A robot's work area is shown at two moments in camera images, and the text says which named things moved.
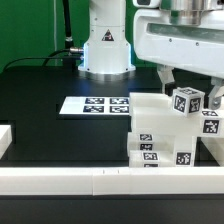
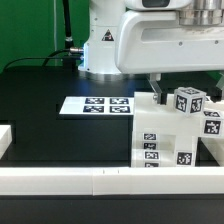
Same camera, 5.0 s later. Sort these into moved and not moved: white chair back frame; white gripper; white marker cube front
Moved: white gripper
Not moved: white chair back frame; white marker cube front
